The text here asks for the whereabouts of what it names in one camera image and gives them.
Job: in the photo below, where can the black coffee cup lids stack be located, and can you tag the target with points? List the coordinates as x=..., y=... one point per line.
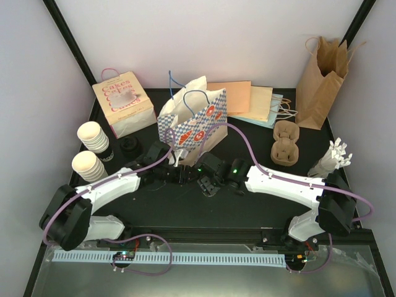
x=130, y=147

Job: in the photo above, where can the Cakes printed paper bag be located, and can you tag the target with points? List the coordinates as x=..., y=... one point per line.
x=124, y=102

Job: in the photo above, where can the left black frame post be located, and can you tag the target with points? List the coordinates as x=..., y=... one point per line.
x=66, y=33

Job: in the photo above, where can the tan flat paper bag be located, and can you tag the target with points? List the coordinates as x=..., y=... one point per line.
x=259, y=107

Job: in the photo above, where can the blue checkered paper bag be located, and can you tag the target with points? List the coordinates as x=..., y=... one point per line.
x=194, y=118

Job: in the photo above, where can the right black frame post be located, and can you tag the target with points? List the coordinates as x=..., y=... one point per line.
x=357, y=21

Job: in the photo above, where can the light blue cable duct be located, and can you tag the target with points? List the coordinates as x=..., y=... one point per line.
x=175, y=258

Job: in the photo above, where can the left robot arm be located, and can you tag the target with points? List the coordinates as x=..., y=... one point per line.
x=70, y=219

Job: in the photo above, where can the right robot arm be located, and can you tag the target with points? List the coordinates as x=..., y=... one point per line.
x=331, y=206

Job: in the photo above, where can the orange flat paper bag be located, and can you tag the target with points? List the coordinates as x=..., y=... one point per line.
x=238, y=95

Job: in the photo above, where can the near paper cup stack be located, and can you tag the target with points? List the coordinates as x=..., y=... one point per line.
x=87, y=165

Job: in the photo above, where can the standing brown paper bag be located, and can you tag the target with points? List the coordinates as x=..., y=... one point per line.
x=321, y=81

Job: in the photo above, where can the far paper cup stack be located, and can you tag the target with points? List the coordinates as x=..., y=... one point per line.
x=95, y=140

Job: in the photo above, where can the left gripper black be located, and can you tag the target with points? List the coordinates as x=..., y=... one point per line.
x=185, y=176

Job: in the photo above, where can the paper cup stack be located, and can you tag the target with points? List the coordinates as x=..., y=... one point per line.
x=95, y=140
x=87, y=165

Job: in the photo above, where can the black frame post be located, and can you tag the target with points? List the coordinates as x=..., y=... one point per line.
x=357, y=21
x=66, y=33

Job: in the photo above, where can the light blue flat paper bag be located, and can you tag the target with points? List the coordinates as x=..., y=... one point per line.
x=279, y=109

